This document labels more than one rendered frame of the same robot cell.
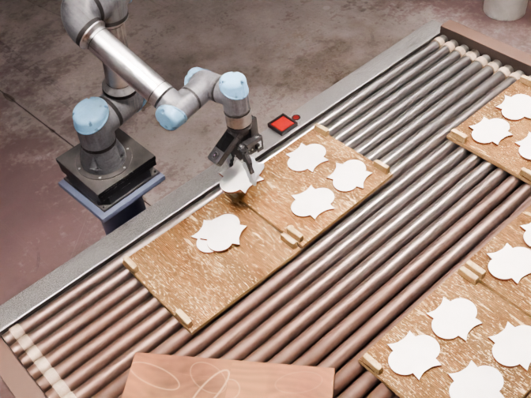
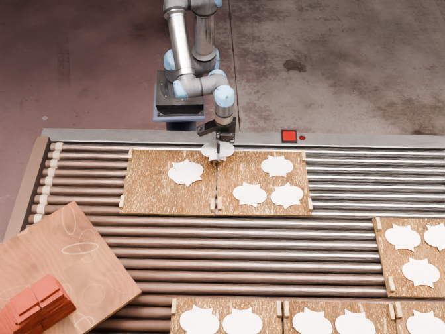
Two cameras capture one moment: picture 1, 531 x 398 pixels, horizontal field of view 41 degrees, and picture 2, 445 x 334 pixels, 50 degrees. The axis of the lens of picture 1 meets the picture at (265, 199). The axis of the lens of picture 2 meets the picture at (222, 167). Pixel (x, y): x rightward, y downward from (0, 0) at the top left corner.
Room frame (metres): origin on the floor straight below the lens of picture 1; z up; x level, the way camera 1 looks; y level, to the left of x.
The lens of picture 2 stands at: (0.49, -0.73, 2.67)
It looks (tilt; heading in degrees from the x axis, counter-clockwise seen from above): 53 degrees down; 36
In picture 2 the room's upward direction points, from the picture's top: 1 degrees clockwise
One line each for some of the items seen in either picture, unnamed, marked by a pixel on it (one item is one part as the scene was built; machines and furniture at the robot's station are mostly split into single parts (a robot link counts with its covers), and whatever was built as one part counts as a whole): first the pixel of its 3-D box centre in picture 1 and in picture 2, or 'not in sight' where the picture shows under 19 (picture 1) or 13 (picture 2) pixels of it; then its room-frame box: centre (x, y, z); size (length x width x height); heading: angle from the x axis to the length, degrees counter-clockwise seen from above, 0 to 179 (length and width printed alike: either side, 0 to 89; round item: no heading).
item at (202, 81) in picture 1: (202, 87); (214, 85); (1.61, 0.13, 1.35); 0.11 x 0.11 x 0.08; 49
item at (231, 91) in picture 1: (234, 94); (224, 101); (1.56, 0.05, 1.36); 0.09 x 0.08 x 0.11; 49
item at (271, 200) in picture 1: (309, 182); (262, 182); (1.60, -0.15, 0.93); 0.41 x 0.35 x 0.02; 127
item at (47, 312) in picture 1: (261, 165); (253, 151); (1.74, 0.00, 0.90); 1.95 x 0.05 x 0.05; 126
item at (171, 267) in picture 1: (210, 257); (170, 181); (1.35, 0.18, 0.93); 0.41 x 0.35 x 0.02; 126
